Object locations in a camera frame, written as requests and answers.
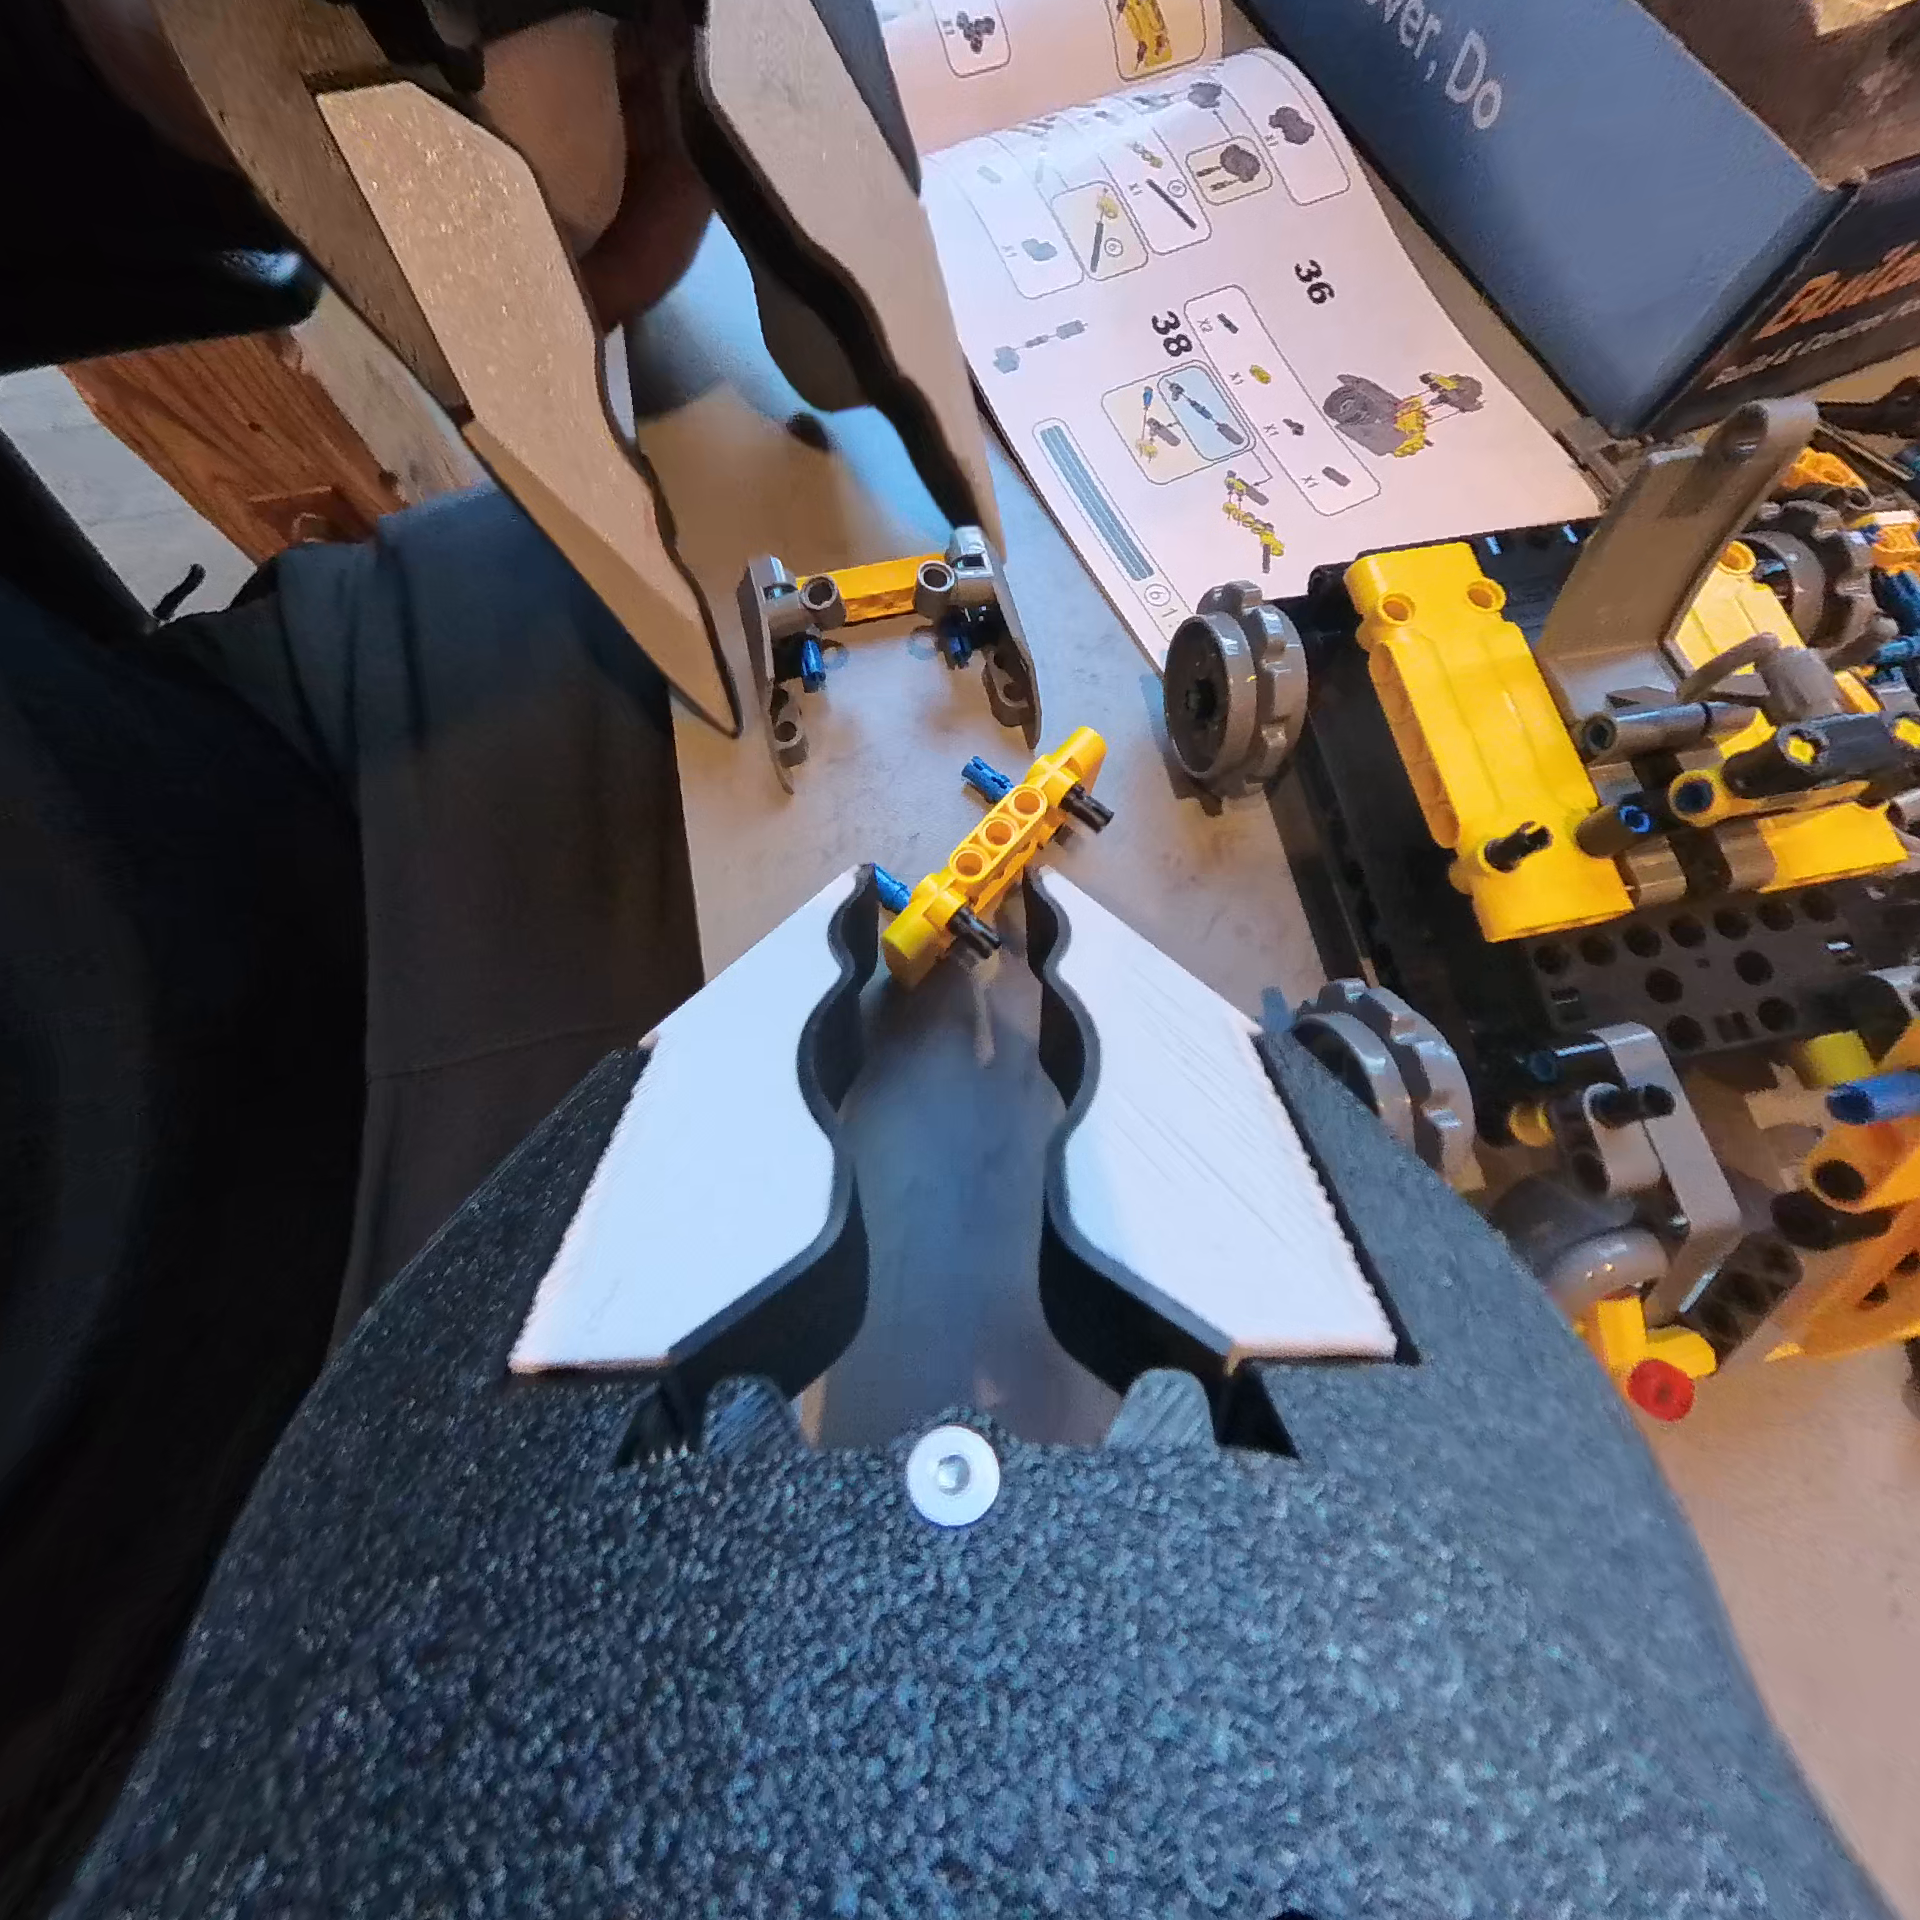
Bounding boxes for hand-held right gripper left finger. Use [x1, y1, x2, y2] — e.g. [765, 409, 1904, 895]
[510, 862, 887, 1380]

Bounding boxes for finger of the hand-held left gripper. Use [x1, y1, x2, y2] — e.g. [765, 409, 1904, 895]
[692, 0, 1009, 551]
[312, 83, 743, 739]

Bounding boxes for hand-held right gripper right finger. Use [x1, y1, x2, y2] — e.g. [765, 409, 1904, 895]
[1024, 870, 1399, 1368]

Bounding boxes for yellow brick panel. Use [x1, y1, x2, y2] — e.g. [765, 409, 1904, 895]
[875, 726, 1116, 989]

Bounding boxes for yellow short beam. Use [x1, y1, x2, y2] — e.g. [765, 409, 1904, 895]
[793, 554, 961, 618]

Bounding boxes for grey curved brick piece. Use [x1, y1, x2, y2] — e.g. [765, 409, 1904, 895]
[913, 524, 1044, 753]

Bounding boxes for person's left forearm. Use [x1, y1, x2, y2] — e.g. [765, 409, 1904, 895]
[0, 0, 323, 379]

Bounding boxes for grey desk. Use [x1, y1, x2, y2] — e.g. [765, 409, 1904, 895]
[599, 211, 1920, 1920]

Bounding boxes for person's left hand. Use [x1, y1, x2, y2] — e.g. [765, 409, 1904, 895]
[575, 126, 719, 331]

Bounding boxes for wooden beam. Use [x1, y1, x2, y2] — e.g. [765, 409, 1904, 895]
[65, 331, 497, 564]

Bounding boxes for person's leg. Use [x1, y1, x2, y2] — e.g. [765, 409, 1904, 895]
[164, 494, 708, 1352]

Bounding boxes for yellow brick toy vehicle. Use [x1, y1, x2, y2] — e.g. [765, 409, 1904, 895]
[1161, 396, 1920, 1420]

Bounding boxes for person's dark jacket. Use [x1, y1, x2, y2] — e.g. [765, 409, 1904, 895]
[0, 434, 378, 1920]

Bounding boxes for instruction booklet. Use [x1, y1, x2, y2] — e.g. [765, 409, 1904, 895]
[875, 0, 1607, 678]

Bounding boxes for dark blue cardboard box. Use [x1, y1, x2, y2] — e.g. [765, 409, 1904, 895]
[1230, 0, 1920, 445]

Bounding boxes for pile of loose toy bricks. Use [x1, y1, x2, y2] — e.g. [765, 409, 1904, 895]
[1776, 427, 1920, 678]

